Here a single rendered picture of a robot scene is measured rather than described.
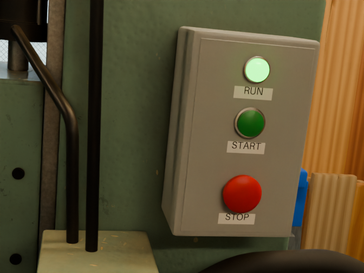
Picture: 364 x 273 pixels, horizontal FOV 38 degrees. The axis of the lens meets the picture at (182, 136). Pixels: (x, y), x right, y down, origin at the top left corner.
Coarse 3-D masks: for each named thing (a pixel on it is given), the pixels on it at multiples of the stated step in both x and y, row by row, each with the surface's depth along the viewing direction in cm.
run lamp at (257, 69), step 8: (256, 56) 38; (248, 64) 38; (256, 64) 38; (264, 64) 38; (248, 72) 38; (256, 72) 38; (264, 72) 38; (248, 80) 38; (256, 80) 38; (264, 80) 39
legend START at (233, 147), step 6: (228, 144) 39; (234, 144) 40; (240, 144) 40; (246, 144) 40; (252, 144) 40; (258, 144) 40; (264, 144) 40; (228, 150) 40; (234, 150) 40; (240, 150) 40; (246, 150) 40; (252, 150) 40; (258, 150) 40
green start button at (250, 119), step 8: (240, 112) 39; (248, 112) 39; (256, 112) 39; (240, 120) 39; (248, 120) 39; (256, 120) 39; (264, 120) 39; (240, 128) 39; (248, 128) 39; (256, 128) 39; (248, 136) 39; (256, 136) 40
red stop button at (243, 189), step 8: (240, 176) 40; (248, 176) 40; (232, 184) 39; (240, 184) 39; (248, 184) 40; (256, 184) 40; (224, 192) 40; (232, 192) 39; (240, 192) 40; (248, 192) 40; (256, 192) 40; (224, 200) 40; (232, 200) 40; (240, 200) 40; (248, 200) 40; (256, 200) 40; (232, 208) 40; (240, 208) 40; (248, 208) 40
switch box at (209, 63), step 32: (192, 32) 37; (224, 32) 38; (192, 64) 38; (224, 64) 38; (288, 64) 39; (192, 96) 38; (224, 96) 39; (288, 96) 40; (192, 128) 39; (224, 128) 39; (288, 128) 40; (192, 160) 39; (224, 160) 40; (256, 160) 40; (288, 160) 41; (192, 192) 40; (288, 192) 41; (192, 224) 41; (224, 224) 41; (256, 224) 42; (288, 224) 42
